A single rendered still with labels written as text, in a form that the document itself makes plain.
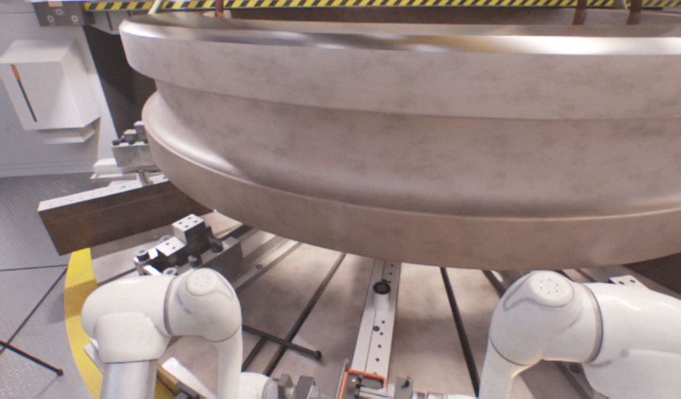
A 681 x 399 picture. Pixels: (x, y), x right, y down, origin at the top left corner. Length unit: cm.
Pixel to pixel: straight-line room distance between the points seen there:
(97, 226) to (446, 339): 244
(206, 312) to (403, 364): 129
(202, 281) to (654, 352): 80
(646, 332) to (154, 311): 88
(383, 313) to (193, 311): 97
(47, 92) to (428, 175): 400
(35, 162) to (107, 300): 474
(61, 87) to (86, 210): 190
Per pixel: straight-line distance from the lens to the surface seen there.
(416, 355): 198
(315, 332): 203
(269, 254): 245
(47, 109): 474
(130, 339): 88
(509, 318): 69
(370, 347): 151
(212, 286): 81
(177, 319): 86
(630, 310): 73
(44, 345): 301
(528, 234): 159
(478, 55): 125
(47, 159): 550
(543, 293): 65
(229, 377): 110
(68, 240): 310
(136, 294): 89
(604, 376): 76
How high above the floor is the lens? 189
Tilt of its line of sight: 29 degrees down
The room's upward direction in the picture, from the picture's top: straight up
